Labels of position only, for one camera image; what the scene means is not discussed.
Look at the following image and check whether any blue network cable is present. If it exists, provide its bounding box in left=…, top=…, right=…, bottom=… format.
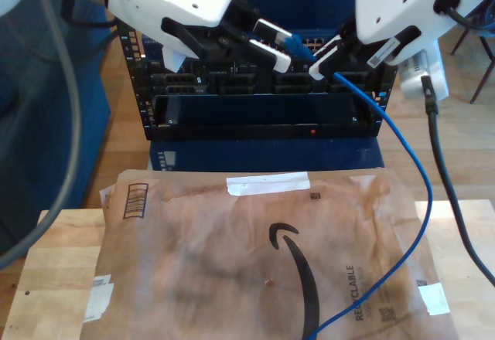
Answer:
left=275, top=32, right=434, bottom=340

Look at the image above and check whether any black rack server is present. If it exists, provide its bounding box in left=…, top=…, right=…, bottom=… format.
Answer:
left=131, top=57, right=387, bottom=96

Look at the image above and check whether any black rack shelf tray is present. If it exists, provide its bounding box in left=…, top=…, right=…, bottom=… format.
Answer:
left=150, top=92, right=378, bottom=142

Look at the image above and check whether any blue-grey garment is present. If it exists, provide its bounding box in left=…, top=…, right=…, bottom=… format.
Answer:
left=463, top=0, right=495, bottom=38

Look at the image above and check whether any dark blue equipment box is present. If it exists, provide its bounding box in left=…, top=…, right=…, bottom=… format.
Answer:
left=148, top=138, right=384, bottom=173

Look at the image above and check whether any dark wooden chair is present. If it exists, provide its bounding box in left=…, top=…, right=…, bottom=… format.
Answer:
left=450, top=26, right=495, bottom=105

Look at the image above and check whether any blue sofa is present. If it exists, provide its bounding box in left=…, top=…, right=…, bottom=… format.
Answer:
left=0, top=0, right=113, bottom=258

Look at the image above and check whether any brown paper mailer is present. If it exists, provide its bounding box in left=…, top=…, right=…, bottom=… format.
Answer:
left=79, top=168, right=459, bottom=340

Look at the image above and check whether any blue network switch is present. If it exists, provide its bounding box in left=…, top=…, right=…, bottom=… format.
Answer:
left=141, top=0, right=368, bottom=61

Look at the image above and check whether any long black camera cable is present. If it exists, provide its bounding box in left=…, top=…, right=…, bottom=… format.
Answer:
left=419, top=74, right=495, bottom=287

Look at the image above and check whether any black perforated rack frame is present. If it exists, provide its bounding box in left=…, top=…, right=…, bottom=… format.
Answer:
left=115, top=19, right=399, bottom=142

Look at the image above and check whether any long grey cable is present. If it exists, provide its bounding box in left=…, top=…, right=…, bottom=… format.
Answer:
left=0, top=0, right=83, bottom=271

